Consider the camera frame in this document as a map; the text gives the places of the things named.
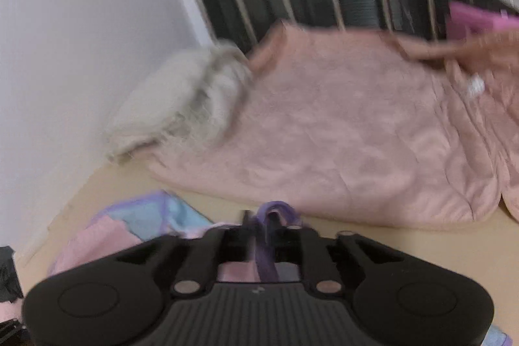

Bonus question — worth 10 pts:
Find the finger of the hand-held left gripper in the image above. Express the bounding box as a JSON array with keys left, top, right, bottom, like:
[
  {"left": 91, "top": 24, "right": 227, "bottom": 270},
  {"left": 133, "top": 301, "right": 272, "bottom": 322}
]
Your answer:
[
  {"left": 0, "top": 318, "right": 30, "bottom": 346},
  {"left": 0, "top": 246, "right": 24, "bottom": 302}
]

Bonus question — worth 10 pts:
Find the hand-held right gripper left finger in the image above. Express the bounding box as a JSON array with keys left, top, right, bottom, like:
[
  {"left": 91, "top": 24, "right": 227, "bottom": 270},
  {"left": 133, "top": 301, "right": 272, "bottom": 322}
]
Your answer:
[{"left": 117, "top": 210, "right": 254, "bottom": 296}]

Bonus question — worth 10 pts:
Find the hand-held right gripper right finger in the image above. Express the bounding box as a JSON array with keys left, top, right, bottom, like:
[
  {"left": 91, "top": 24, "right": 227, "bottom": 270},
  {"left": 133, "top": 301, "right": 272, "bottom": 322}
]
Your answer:
[{"left": 263, "top": 204, "right": 402, "bottom": 295}]

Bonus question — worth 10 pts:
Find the pastel pink purple blue cloth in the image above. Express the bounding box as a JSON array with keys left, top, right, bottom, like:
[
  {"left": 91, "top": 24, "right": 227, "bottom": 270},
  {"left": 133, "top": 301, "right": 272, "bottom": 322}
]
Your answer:
[{"left": 48, "top": 190, "right": 512, "bottom": 346}]

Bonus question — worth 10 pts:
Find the pink quilted jacket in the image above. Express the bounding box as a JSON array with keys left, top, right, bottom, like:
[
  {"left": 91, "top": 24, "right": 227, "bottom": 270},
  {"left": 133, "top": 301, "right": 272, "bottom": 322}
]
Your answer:
[{"left": 148, "top": 19, "right": 519, "bottom": 231}]

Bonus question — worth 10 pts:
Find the pink flat box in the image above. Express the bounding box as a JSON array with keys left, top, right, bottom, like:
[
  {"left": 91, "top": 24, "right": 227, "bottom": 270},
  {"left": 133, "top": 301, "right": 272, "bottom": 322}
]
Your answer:
[{"left": 446, "top": 1, "right": 519, "bottom": 41}]

